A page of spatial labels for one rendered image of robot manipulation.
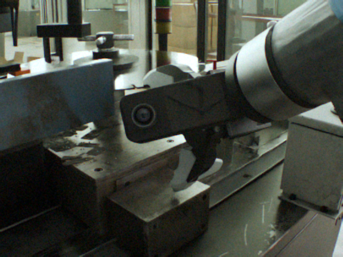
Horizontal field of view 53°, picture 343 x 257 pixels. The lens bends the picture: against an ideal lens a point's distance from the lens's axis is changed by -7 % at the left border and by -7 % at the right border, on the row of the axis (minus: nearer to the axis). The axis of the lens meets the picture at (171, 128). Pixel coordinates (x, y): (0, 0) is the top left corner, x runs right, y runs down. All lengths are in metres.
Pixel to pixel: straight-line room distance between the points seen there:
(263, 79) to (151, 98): 0.11
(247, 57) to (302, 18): 0.06
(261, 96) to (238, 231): 0.29
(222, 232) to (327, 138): 0.20
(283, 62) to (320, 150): 0.31
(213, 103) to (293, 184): 0.31
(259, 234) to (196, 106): 0.26
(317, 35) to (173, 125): 0.15
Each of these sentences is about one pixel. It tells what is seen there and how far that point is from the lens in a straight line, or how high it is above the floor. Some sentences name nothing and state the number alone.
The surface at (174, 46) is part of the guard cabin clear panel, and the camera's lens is 1.14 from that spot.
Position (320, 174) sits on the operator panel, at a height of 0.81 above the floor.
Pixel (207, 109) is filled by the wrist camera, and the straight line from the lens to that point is 0.33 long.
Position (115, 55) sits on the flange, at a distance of 0.60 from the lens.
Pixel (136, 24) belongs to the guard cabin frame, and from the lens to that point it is 1.23.
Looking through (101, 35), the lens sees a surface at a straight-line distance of 0.60.
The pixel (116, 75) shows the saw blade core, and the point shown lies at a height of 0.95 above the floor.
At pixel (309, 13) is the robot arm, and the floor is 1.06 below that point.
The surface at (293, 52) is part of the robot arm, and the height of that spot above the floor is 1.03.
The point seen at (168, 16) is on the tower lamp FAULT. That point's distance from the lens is 0.88.
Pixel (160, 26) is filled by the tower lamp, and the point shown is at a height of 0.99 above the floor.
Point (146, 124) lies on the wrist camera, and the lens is 0.33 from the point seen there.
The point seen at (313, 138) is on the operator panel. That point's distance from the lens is 0.56.
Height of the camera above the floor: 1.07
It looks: 21 degrees down
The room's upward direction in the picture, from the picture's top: straight up
